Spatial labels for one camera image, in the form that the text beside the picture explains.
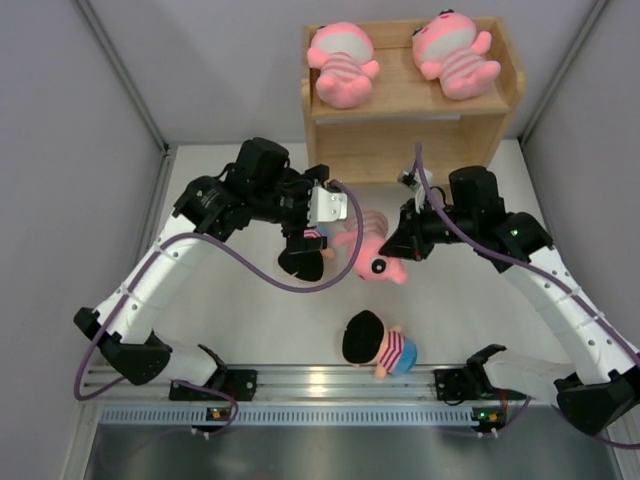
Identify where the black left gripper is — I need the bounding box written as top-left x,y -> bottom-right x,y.
249,166 -> 328,253

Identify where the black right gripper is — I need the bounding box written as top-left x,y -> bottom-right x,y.
380,196 -> 476,262

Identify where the pink plush face down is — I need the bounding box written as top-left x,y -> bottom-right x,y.
332,210 -> 408,284

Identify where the pink plush with heart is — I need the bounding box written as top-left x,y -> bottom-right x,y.
306,22 -> 380,109

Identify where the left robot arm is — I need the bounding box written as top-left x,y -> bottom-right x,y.
73,137 -> 345,400

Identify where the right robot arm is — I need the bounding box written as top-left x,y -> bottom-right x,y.
381,166 -> 639,436

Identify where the wooden two-tier shelf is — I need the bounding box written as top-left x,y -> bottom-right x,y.
301,17 -> 526,184

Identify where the boy doll centre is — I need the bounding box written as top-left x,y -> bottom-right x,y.
277,225 -> 335,283

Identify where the boy doll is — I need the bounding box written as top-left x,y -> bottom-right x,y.
341,310 -> 418,379
277,225 -> 335,283

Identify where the boy doll front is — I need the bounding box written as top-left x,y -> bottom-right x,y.
341,310 -> 418,379

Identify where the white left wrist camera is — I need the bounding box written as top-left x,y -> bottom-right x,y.
307,186 -> 348,226

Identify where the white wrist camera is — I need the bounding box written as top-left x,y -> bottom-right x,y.
398,167 -> 429,213
307,186 -> 348,226

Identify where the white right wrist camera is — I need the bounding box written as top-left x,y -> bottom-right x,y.
398,167 -> 429,213

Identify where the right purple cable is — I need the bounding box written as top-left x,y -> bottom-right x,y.
413,142 -> 640,449

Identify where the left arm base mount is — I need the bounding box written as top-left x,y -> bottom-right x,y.
169,368 -> 258,402

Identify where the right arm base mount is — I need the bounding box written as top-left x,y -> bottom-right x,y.
433,368 -> 526,404

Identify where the aluminium front rail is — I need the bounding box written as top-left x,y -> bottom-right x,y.
79,363 -> 576,404

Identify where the grey slotted cable duct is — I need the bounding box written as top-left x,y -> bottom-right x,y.
100,405 -> 485,427

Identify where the aluminium left frame post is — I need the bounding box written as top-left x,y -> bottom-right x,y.
74,0 -> 174,151

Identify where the aluminium frame post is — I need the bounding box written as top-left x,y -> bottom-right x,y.
74,0 -> 174,151
518,0 -> 612,149

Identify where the aluminium right frame post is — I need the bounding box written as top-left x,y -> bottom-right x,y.
518,0 -> 612,149

